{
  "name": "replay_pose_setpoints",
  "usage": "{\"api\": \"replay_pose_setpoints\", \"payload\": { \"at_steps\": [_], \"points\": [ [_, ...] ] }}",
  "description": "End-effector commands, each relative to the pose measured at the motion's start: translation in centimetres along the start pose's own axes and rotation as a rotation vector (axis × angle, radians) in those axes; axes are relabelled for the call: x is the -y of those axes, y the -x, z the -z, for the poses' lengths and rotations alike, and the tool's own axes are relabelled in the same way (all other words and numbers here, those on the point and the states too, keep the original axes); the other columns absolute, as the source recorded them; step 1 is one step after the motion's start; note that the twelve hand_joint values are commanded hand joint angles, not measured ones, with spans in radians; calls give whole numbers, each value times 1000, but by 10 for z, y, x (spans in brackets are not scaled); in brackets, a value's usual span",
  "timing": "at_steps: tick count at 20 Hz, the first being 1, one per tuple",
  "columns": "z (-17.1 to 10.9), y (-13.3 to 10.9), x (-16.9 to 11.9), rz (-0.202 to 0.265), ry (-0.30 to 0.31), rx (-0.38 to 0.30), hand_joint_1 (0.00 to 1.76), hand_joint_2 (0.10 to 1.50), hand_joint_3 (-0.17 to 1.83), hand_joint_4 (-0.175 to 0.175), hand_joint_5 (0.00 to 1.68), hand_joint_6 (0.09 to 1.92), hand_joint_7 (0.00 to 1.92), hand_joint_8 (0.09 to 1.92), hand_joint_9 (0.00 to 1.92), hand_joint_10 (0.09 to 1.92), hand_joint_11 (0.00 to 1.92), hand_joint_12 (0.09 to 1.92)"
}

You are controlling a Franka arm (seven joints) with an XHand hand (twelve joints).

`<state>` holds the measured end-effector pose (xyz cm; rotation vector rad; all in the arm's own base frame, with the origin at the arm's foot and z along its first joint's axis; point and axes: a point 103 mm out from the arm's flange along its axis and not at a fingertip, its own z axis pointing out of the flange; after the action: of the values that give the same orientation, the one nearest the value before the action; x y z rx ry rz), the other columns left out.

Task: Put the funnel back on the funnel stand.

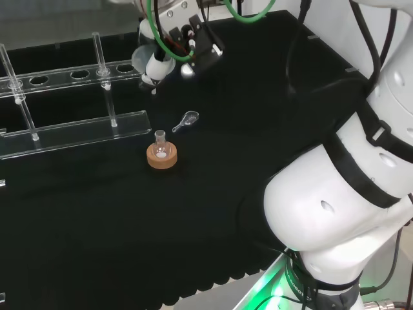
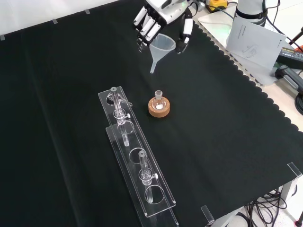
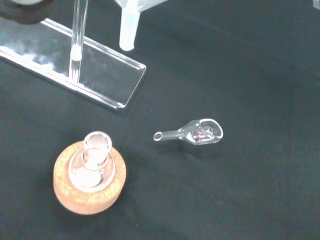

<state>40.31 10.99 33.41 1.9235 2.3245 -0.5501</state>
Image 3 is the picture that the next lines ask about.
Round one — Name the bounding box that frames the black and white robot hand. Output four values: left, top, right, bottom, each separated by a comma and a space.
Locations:
0, 0, 55, 26

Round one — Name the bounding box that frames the clear acrylic funnel stand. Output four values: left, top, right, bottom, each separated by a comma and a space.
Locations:
0, 17, 147, 110

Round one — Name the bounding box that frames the clear glass weighing funnel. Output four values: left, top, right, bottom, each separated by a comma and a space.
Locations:
153, 118, 224, 146

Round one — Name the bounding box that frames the round-bottom glass flask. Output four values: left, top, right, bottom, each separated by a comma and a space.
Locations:
68, 131, 117, 190

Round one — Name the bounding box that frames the cork ring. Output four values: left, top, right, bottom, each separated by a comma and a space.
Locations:
52, 140, 127, 215

